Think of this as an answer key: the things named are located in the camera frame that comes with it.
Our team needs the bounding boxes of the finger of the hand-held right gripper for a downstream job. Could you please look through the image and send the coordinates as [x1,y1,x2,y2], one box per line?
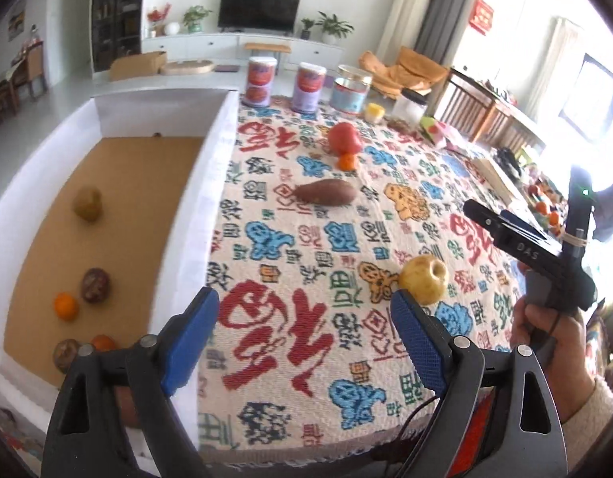
[463,199,517,246]
[500,209,549,241]

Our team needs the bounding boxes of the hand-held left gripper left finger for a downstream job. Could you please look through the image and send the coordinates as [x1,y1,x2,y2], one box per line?
[41,286,221,478]

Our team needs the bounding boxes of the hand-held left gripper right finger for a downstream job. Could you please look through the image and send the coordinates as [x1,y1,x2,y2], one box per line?
[390,289,568,478]

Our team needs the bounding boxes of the yellow apple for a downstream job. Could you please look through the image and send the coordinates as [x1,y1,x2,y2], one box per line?
[398,255,449,306]

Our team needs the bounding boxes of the dark mottled passion fruit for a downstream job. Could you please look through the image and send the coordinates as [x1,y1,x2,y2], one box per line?
[80,268,111,304]

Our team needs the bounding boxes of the brown passion fruit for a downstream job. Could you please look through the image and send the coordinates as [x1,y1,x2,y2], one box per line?
[52,339,80,374]

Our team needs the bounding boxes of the white cardboard box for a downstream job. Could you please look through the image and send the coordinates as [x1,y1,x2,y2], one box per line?
[0,88,241,474]

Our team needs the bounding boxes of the green-brown round fruit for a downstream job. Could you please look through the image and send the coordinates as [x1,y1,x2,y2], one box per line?
[72,186,104,222]

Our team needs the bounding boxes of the person's right forearm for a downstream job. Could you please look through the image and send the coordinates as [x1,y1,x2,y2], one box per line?
[560,376,613,459]

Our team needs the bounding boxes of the person's right hand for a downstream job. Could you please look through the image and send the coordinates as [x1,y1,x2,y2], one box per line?
[510,301,598,424]

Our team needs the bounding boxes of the black bag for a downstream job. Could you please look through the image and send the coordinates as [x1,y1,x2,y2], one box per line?
[495,148,523,177]

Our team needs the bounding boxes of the red fleece cloth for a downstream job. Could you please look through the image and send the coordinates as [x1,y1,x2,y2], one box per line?
[450,388,496,478]

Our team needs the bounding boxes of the floral snack bag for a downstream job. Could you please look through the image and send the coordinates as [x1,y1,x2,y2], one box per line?
[418,116,474,147]

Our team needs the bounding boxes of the printed woven blanket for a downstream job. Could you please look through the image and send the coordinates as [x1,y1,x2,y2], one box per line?
[197,94,586,464]

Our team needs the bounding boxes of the wooden bench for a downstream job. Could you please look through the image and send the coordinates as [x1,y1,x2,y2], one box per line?
[436,67,551,155]

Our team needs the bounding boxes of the clear jar with black lid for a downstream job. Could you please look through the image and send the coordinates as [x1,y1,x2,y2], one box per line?
[392,88,429,125]

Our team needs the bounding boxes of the window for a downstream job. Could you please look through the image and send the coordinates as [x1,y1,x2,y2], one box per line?
[560,52,613,135]

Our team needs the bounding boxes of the sweet potato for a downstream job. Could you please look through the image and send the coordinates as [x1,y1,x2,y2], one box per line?
[294,179,359,206]

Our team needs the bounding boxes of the red apple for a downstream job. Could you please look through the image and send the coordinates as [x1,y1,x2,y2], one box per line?
[327,122,363,155]

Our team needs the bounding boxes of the orange cushioned chair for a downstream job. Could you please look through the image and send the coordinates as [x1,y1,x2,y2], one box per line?
[358,47,449,100]

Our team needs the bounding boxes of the white curtain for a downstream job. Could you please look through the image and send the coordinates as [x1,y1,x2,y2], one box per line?
[530,17,583,110]

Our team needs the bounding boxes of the blue-labelled tin can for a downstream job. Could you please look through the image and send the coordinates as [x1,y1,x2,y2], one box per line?
[331,65,373,116]

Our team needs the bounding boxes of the grey curtain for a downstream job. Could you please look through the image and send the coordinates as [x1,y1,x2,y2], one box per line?
[416,0,479,65]

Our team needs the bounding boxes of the red label can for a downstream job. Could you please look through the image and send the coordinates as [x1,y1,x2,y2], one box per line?
[244,57,278,107]
[292,62,328,114]

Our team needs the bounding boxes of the white standing air conditioner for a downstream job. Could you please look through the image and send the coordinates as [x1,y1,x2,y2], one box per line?
[376,0,435,61]

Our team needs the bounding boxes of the large leafy potted plant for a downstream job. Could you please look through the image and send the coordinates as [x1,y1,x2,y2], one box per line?
[317,11,354,45]

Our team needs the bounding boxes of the small wooden stool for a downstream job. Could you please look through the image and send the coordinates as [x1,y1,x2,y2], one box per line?
[244,44,291,61]

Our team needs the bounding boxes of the oval wooden tray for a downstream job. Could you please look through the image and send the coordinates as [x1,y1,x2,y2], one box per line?
[164,59,215,76]

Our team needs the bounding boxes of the brown cardboard box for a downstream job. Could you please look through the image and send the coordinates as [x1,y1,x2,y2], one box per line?
[110,51,168,81]

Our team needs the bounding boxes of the white television cabinet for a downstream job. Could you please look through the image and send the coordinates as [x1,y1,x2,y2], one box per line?
[142,32,346,73]

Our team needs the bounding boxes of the black television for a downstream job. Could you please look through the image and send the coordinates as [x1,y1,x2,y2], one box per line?
[220,0,301,35]

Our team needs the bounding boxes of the green potted plant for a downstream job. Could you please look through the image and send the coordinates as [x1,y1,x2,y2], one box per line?
[183,6,212,34]

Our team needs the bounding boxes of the red flowers in vase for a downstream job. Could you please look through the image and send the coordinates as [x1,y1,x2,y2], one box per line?
[147,4,172,38]

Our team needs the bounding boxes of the dark tall cabinet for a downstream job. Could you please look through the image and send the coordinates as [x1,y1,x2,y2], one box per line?
[90,0,148,73]

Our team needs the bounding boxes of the black cable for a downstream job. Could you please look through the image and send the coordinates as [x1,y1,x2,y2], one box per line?
[376,397,441,459]

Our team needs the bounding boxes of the red wall hanging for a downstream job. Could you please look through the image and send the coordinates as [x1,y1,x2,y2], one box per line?
[470,0,494,37]

